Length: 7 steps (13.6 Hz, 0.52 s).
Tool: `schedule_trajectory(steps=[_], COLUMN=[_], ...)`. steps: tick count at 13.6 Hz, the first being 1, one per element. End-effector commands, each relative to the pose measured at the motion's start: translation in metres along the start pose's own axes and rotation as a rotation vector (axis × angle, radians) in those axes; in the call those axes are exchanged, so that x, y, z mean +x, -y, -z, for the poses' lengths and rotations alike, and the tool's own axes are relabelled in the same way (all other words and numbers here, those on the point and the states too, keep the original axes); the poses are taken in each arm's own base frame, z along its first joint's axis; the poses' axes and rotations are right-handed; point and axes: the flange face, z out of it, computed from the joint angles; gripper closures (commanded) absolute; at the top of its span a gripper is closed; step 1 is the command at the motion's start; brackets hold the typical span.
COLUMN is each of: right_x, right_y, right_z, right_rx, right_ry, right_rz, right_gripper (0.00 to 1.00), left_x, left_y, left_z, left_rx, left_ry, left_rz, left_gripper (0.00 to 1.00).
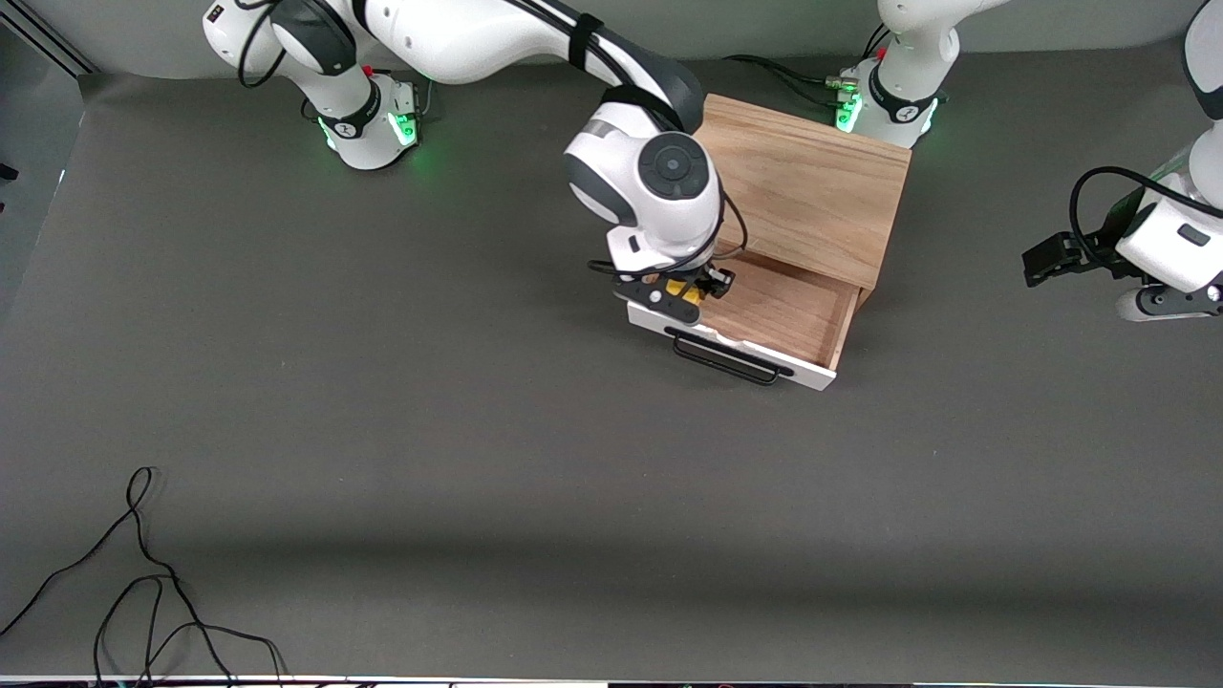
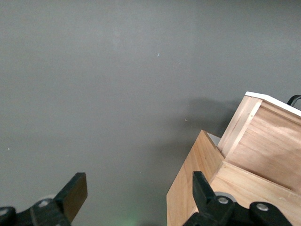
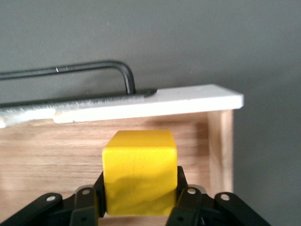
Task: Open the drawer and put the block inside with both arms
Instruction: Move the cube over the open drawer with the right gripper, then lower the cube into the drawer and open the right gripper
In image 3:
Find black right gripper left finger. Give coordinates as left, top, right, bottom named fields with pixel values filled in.
left=0, top=169, right=107, bottom=226

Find white-fronted drawer with black handle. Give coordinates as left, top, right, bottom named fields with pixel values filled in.
left=0, top=59, right=245, bottom=226

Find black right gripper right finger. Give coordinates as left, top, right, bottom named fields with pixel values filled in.
left=165, top=165, right=271, bottom=226

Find yellow wooden cube block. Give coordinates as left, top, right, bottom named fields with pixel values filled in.
left=101, top=129, right=178, bottom=217

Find dark grey table mat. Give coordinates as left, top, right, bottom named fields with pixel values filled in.
left=0, top=0, right=301, bottom=226

